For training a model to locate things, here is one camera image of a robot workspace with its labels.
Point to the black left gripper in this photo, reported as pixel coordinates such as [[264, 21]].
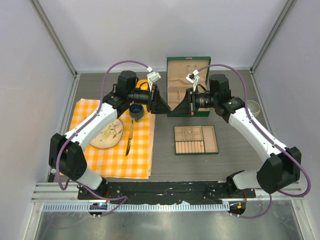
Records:
[[156, 104]]

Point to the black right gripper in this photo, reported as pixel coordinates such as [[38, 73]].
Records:
[[188, 106]]

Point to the green jewelry tray insert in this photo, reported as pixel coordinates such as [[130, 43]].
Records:
[[195, 140]]

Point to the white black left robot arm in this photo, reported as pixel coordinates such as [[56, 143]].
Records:
[[66, 152]]

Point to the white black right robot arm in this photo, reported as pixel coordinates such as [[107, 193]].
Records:
[[279, 163]]

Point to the green jewelry box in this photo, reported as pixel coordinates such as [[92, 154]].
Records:
[[177, 70]]

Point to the dark blue mug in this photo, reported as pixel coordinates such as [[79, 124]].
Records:
[[136, 111]]

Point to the orange bowl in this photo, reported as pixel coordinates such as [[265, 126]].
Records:
[[142, 84]]

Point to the orange white checkered cloth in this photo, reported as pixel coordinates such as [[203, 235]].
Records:
[[113, 162]]

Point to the beige bird pattern plate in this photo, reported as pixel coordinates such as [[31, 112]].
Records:
[[109, 136]]

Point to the grey striped mug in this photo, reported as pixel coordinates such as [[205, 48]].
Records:
[[254, 107]]

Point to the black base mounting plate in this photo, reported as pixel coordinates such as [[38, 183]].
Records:
[[172, 192]]

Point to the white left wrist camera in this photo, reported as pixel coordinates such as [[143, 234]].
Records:
[[152, 77]]

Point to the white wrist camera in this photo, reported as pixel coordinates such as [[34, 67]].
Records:
[[152, 77], [193, 78]]

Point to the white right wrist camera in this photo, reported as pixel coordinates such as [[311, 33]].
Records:
[[193, 78]]

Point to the black handled knife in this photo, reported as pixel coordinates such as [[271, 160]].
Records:
[[130, 136]]

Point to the white slotted cable duct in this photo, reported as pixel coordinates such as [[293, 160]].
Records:
[[97, 207]]

